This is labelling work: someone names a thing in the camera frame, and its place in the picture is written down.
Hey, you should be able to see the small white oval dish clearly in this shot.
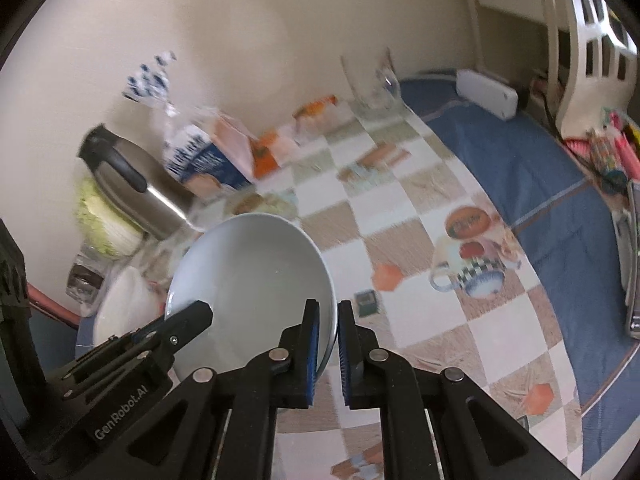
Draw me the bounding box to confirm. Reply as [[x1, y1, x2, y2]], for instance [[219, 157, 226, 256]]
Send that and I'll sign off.
[[93, 266, 165, 347]]

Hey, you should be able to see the pale grey shallow bowl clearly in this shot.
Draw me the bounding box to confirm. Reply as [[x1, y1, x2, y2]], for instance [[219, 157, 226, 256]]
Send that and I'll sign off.
[[165, 214, 337, 378]]

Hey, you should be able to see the clear glass cup front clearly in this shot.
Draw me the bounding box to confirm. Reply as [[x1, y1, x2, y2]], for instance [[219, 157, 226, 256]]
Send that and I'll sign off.
[[66, 254, 111, 304]]

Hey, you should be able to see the napa cabbage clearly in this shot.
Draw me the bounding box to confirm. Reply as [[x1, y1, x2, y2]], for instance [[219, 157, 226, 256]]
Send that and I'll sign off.
[[75, 178, 144, 259]]

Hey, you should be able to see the toast bread bag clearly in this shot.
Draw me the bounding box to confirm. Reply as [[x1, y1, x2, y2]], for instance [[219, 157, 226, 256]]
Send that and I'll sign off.
[[122, 51, 255, 202]]

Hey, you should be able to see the checkered patterned tablecloth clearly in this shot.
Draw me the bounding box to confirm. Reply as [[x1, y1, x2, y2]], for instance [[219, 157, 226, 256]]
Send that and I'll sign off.
[[74, 66, 640, 480]]

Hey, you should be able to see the orange snack packet left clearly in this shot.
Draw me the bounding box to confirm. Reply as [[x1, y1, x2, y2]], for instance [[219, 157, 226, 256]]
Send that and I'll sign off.
[[250, 128, 299, 180]]

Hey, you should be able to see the orange snack packet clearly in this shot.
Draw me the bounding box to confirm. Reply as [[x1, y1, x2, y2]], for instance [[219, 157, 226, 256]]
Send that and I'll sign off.
[[293, 94, 354, 136], [250, 128, 299, 180]]

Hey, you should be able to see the orange snack packet right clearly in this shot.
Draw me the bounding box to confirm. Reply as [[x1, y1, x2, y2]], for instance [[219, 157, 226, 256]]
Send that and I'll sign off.
[[293, 94, 354, 136]]

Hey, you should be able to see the clear glass mug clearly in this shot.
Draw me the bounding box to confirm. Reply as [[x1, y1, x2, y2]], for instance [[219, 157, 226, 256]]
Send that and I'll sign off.
[[341, 46, 402, 119]]

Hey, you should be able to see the white rectangular box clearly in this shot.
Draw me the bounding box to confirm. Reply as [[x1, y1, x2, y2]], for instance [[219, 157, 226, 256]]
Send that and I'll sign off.
[[456, 70, 518, 120]]

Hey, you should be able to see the white wooden chair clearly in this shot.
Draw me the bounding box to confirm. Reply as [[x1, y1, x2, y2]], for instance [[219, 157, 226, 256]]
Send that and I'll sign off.
[[466, 0, 639, 139]]

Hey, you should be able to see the steel thermos jug black handle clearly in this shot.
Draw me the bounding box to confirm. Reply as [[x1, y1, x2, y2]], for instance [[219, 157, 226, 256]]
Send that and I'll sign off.
[[78, 125, 195, 240]]

